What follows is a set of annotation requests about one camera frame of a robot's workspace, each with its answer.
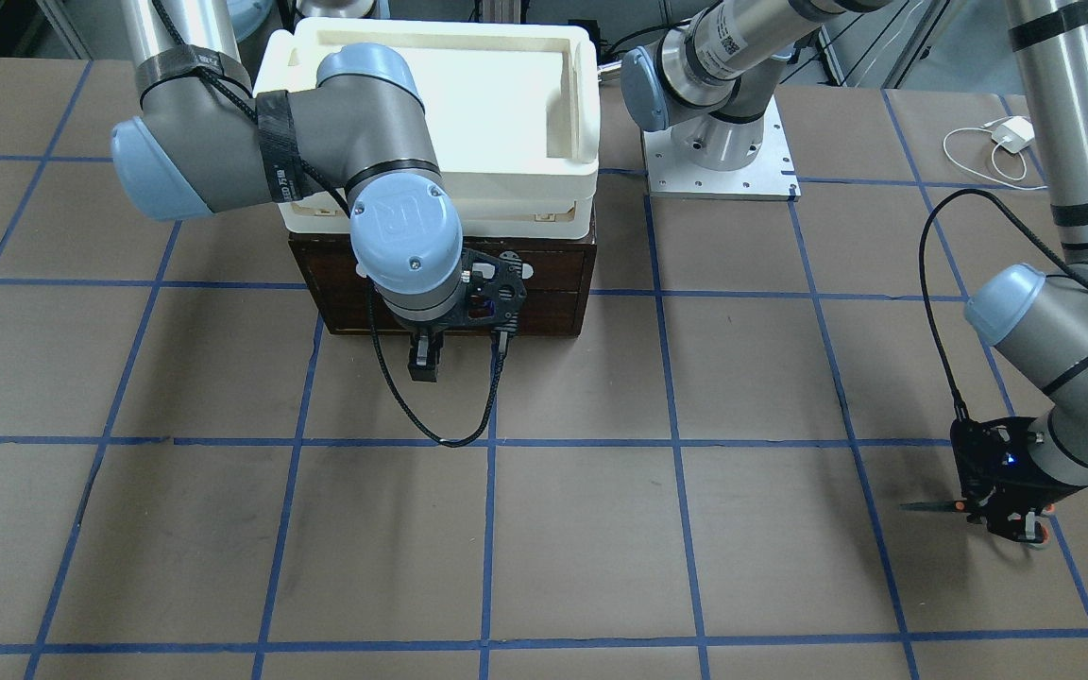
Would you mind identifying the white charger with cable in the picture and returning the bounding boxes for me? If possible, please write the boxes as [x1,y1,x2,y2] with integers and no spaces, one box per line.
[942,115,1046,191]

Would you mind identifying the cream plastic tray box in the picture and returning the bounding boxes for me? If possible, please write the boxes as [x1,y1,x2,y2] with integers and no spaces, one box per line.
[255,18,601,240]

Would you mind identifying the orange grey scissors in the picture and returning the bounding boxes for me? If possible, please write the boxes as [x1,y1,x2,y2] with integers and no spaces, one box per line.
[901,498,1054,551]

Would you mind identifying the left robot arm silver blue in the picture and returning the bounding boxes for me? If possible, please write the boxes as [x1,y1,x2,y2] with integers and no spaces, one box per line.
[620,1,1088,546]

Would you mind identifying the dark wooden drawer cabinet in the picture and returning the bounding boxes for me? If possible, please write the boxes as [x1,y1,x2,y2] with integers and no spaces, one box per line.
[288,231,599,337]

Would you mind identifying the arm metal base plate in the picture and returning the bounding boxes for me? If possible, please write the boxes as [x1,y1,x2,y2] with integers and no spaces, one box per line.
[642,99,802,201]

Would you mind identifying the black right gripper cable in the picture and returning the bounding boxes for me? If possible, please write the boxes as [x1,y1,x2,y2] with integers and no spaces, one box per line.
[366,279,514,448]

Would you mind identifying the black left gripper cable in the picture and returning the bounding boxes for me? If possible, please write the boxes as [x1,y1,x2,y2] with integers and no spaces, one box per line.
[918,189,1088,421]

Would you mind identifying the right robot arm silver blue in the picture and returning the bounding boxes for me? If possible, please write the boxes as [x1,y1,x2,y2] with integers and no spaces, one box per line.
[110,1,526,382]

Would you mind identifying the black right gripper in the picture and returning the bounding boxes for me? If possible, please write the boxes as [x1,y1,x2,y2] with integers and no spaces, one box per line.
[407,248,527,383]

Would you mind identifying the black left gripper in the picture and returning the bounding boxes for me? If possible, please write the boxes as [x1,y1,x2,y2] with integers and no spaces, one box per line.
[950,416,1074,542]

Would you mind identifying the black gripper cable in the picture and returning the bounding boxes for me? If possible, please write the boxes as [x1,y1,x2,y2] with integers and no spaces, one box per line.
[918,189,1088,421]
[366,279,514,448]

